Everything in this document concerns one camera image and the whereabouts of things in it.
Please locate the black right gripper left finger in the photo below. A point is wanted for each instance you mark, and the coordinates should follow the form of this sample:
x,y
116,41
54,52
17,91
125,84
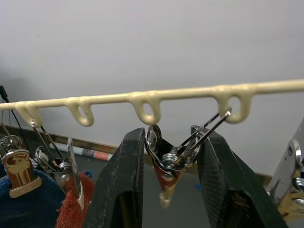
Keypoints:
x,y
118,180

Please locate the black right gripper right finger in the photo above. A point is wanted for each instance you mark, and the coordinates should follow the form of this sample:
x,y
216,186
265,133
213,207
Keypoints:
x,y
228,180

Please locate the chrome clip with cream tips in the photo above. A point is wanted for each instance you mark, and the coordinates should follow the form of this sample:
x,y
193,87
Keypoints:
x,y
20,171
169,159
288,171
69,175

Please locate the dark blue sock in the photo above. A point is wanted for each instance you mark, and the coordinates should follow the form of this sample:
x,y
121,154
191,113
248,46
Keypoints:
x,y
28,202

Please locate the wooden baseboard strip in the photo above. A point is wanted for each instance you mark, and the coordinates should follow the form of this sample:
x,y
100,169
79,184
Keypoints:
x,y
99,146

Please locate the cream coated hanger bar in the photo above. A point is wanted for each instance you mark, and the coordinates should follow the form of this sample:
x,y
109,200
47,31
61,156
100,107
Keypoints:
x,y
166,94

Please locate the red terry sock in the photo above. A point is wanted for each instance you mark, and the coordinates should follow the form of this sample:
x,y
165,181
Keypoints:
x,y
73,204

